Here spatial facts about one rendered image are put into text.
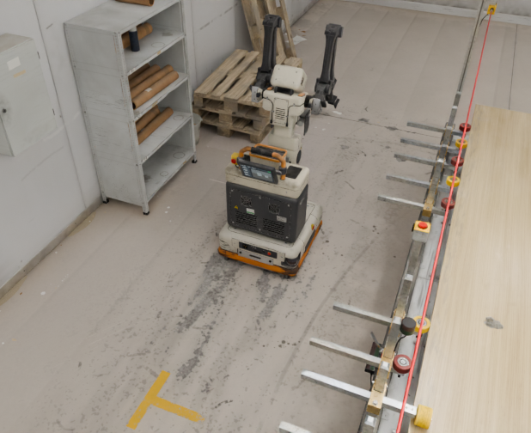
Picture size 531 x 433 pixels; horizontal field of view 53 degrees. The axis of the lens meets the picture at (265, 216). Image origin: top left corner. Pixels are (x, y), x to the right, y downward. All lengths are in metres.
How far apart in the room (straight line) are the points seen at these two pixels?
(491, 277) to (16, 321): 2.98
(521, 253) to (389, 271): 1.26
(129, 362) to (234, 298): 0.84
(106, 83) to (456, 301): 2.76
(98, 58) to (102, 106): 0.38
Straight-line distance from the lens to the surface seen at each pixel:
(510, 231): 3.27
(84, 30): 3.99
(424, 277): 3.22
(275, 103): 3.62
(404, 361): 2.43
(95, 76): 4.10
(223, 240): 3.91
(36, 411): 3.51
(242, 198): 3.72
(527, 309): 2.85
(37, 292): 4.14
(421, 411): 2.23
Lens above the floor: 2.82
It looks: 39 degrees down
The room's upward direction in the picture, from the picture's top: 1 degrees clockwise
